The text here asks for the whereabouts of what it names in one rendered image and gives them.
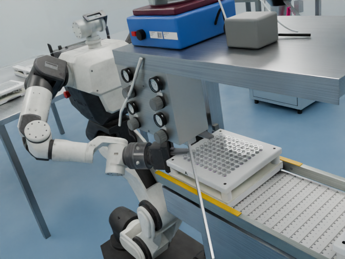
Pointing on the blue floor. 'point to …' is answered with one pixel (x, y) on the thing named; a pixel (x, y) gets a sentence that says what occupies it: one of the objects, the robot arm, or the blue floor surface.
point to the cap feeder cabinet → (280, 99)
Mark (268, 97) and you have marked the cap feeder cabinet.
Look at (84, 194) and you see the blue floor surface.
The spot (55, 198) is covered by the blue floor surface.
